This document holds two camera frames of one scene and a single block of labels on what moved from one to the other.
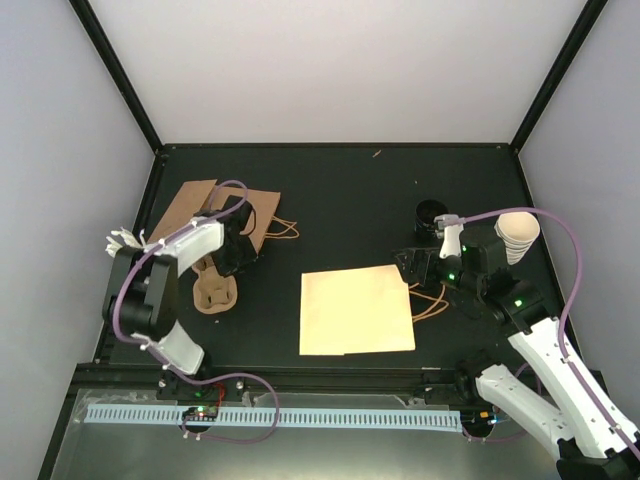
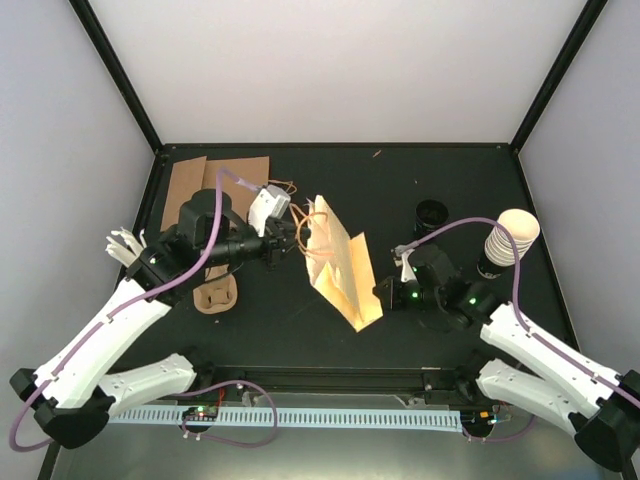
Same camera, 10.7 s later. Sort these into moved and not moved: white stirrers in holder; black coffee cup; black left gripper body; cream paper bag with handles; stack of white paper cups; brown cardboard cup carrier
Moved: black left gripper body; cream paper bag with handles
Not moved: stack of white paper cups; brown cardboard cup carrier; black coffee cup; white stirrers in holder
